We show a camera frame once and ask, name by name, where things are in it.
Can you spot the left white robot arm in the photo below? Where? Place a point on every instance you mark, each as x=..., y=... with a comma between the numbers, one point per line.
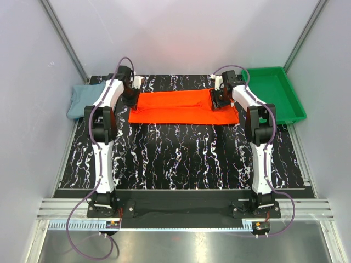
x=102, y=130

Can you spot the aluminium frame rail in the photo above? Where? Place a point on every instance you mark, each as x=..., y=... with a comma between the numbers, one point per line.
x=301, y=209

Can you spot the black marbled table mat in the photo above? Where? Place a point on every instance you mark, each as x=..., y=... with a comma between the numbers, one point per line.
x=177, y=156

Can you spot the right orange connector block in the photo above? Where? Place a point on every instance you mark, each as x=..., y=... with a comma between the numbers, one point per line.
x=263, y=226

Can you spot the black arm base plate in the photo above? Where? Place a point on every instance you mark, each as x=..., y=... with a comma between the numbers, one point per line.
x=178, y=221

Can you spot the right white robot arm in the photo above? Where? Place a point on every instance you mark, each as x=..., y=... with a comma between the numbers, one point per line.
x=260, y=130

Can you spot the orange connector block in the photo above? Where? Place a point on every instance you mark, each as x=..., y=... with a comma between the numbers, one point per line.
x=263, y=226
x=113, y=224

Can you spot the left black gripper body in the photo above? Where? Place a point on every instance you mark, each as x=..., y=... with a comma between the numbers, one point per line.
x=129, y=96

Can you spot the green plastic tray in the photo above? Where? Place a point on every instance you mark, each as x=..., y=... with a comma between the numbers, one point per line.
x=272, y=85

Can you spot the folded grey-blue t shirt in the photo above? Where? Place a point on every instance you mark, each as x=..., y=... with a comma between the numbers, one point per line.
x=82, y=96

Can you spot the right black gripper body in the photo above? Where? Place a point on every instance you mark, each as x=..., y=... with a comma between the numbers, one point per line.
x=218, y=98

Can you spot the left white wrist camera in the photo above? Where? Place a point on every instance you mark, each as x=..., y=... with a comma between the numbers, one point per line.
x=138, y=82

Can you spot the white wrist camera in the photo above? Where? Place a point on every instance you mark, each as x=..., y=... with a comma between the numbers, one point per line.
x=138, y=82
x=218, y=81

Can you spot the left orange connector block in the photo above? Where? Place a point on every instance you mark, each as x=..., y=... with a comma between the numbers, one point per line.
x=113, y=224

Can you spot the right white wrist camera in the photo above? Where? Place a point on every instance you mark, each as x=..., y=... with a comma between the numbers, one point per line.
x=218, y=81

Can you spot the orange t shirt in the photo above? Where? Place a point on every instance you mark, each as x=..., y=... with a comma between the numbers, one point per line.
x=181, y=107

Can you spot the white slotted cable duct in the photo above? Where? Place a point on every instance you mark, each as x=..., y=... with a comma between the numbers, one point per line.
x=80, y=225

